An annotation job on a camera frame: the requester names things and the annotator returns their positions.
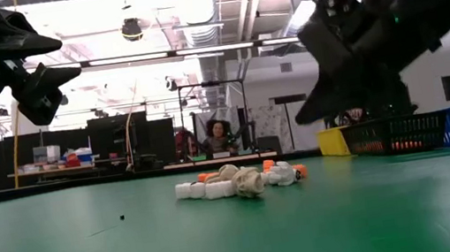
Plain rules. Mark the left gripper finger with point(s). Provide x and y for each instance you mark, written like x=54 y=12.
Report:
x=15 y=39
x=44 y=79

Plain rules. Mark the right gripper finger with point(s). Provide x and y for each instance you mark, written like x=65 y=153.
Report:
x=328 y=99

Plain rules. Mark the small orange toy figure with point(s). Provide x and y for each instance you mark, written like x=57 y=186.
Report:
x=268 y=164
x=301 y=171
x=206 y=176

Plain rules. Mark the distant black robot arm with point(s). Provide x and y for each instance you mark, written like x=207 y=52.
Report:
x=186 y=143
x=244 y=134

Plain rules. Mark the person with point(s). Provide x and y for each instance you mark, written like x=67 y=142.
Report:
x=219 y=138
x=355 y=115

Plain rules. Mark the yellow plastic basket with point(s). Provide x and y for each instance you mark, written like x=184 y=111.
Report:
x=331 y=142

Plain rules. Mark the white hanging sheet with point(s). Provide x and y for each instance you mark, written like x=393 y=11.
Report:
x=279 y=129

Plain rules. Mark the black plastic basket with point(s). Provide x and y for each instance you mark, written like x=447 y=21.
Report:
x=394 y=134

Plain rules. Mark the clear plastic storage box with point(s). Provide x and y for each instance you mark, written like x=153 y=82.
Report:
x=47 y=153

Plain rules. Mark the small red container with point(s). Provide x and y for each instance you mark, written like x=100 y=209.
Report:
x=72 y=160

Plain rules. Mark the blue and white box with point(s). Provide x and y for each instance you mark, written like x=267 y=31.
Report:
x=85 y=155

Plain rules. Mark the long ceiling light bar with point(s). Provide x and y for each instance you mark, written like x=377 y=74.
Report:
x=130 y=59

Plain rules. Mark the distant wooden workbench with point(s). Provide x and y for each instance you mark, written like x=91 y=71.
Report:
x=57 y=170

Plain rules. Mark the light wooden table top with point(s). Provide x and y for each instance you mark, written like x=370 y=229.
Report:
x=221 y=160

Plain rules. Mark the tiny dark purple piece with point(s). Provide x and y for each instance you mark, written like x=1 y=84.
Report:
x=122 y=217

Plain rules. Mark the black partition wall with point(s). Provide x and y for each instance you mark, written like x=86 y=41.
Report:
x=120 y=141

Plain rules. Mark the black ceiling dome camera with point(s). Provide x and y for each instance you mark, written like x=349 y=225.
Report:
x=131 y=29

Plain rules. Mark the black metal stand frame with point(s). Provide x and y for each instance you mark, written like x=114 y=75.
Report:
x=210 y=84

